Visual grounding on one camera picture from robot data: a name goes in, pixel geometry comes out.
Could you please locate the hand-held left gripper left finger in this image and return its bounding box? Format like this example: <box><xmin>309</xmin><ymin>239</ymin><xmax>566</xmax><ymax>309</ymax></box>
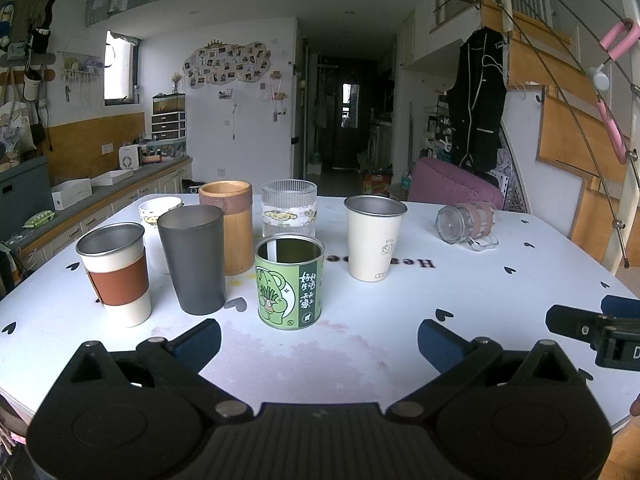
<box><xmin>37</xmin><ymin>318</ymin><xmax>255</xmax><ymax>419</ymax></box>

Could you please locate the white tray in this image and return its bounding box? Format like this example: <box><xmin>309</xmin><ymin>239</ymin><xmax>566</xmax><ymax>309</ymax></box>
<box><xmin>91</xmin><ymin>170</ymin><xmax>134</xmax><ymax>187</ymax></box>

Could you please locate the white patterned mug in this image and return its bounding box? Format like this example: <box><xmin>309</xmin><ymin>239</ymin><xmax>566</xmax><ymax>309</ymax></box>
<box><xmin>138</xmin><ymin>196</ymin><xmax>184</xmax><ymax>275</ymax></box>

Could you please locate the tote bag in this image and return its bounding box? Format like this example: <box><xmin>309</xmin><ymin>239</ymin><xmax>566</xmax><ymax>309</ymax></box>
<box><xmin>0</xmin><ymin>101</ymin><xmax>39</xmax><ymax>154</ymax></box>

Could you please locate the window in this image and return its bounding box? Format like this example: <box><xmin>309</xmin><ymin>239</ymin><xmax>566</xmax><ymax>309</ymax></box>
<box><xmin>104</xmin><ymin>30</ymin><xmax>140</xmax><ymax>107</ymax></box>

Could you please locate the white cup with brown sleeve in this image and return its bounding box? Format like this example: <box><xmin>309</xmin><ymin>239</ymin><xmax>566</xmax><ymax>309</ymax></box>
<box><xmin>75</xmin><ymin>222</ymin><xmax>152</xmax><ymax>328</ymax></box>

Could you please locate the wooden staircase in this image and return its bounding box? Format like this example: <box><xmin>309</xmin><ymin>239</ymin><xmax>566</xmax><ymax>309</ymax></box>
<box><xmin>480</xmin><ymin>0</ymin><xmax>640</xmax><ymax>263</ymax></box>

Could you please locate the green tin can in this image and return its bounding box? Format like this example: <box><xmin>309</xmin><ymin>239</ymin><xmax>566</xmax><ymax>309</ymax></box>
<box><xmin>254</xmin><ymin>234</ymin><xmax>326</xmax><ymax>330</ymax></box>

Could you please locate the white pegboard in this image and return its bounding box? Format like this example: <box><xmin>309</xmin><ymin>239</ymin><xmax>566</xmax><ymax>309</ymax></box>
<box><xmin>492</xmin><ymin>125</ymin><xmax>532</xmax><ymax>212</ymax></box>

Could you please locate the white steel cup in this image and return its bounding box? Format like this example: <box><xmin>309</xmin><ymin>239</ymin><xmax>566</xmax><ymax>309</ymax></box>
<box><xmin>343</xmin><ymin>195</ymin><xmax>408</xmax><ymax>282</ymax></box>

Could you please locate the white appliance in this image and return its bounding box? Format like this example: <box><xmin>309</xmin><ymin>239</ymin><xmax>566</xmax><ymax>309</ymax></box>
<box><xmin>118</xmin><ymin>144</ymin><xmax>142</xmax><ymax>170</ymax></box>

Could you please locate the colourful cardboard box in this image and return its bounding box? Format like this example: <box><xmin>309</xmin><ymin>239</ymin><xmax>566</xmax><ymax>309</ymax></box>
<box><xmin>362</xmin><ymin>170</ymin><xmax>394</xmax><ymax>196</ymax></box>

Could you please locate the photo collage board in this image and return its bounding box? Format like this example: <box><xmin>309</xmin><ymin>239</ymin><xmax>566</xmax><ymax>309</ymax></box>
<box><xmin>182</xmin><ymin>40</ymin><xmax>271</xmax><ymax>89</ymax></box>

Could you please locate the white box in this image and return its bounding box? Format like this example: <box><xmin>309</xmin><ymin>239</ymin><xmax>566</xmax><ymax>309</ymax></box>
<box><xmin>51</xmin><ymin>178</ymin><xmax>93</xmax><ymax>211</ymax></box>

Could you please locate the grey storage box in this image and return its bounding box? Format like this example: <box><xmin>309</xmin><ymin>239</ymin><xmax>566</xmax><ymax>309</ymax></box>
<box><xmin>0</xmin><ymin>156</ymin><xmax>53</xmax><ymax>242</ymax></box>

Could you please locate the black coat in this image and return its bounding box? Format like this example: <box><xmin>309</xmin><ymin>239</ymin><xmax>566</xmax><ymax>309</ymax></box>
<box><xmin>446</xmin><ymin>27</ymin><xmax>508</xmax><ymax>173</ymax></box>

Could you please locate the ribbed glass cup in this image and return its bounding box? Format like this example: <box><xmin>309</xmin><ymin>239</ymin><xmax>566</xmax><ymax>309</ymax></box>
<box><xmin>261</xmin><ymin>179</ymin><xmax>318</xmax><ymax>239</ymax></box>

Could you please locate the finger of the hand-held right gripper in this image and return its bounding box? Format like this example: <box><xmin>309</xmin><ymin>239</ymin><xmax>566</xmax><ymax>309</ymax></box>
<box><xmin>545</xmin><ymin>303</ymin><xmax>607</xmax><ymax>344</ymax></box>
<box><xmin>601</xmin><ymin>295</ymin><xmax>640</xmax><ymax>318</ymax></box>

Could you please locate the bamboo cup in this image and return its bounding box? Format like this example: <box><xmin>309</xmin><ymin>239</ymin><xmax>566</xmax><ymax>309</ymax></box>
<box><xmin>198</xmin><ymin>180</ymin><xmax>255</xmax><ymax>277</ymax></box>

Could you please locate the kitchen counter cabinet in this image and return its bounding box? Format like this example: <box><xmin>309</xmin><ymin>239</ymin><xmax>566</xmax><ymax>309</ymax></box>
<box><xmin>0</xmin><ymin>155</ymin><xmax>193</xmax><ymax>291</ymax></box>

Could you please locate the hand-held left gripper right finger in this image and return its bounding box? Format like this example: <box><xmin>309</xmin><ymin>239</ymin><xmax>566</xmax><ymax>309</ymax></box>
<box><xmin>385</xmin><ymin>318</ymin><xmax>592</xmax><ymax>419</ymax></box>

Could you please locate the purple chair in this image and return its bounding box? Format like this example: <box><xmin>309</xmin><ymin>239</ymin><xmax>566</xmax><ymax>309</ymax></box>
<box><xmin>407</xmin><ymin>156</ymin><xmax>505</xmax><ymax>211</ymax></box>

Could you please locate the dark grey cup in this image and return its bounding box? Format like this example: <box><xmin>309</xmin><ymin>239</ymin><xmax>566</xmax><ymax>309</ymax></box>
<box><xmin>157</xmin><ymin>205</ymin><xmax>227</xmax><ymax>316</ymax></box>

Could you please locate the white pole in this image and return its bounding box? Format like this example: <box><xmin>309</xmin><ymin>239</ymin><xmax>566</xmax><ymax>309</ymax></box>
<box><xmin>602</xmin><ymin>0</ymin><xmax>640</xmax><ymax>276</ymax></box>

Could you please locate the clear glass cup with handle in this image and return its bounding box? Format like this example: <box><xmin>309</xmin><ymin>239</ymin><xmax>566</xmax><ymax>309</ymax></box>
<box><xmin>435</xmin><ymin>201</ymin><xmax>500</xmax><ymax>252</ymax></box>

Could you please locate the pink foam grip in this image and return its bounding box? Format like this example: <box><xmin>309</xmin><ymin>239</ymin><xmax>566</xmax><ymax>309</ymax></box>
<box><xmin>594</xmin><ymin>101</ymin><xmax>629</xmax><ymax>164</ymax></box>
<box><xmin>599</xmin><ymin>19</ymin><xmax>640</xmax><ymax>54</ymax></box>

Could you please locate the hanging wall organizer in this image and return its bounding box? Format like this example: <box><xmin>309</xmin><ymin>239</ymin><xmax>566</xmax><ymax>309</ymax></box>
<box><xmin>0</xmin><ymin>0</ymin><xmax>57</xmax><ymax>82</ymax></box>

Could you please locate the small drawer unit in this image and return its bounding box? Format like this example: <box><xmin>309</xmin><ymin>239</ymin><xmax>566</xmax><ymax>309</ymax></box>
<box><xmin>151</xmin><ymin>111</ymin><xmax>187</xmax><ymax>141</ymax></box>

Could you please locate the glass fish tank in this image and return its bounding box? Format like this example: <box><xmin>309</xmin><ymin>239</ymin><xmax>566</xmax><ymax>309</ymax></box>
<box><xmin>152</xmin><ymin>92</ymin><xmax>187</xmax><ymax>115</ymax></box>

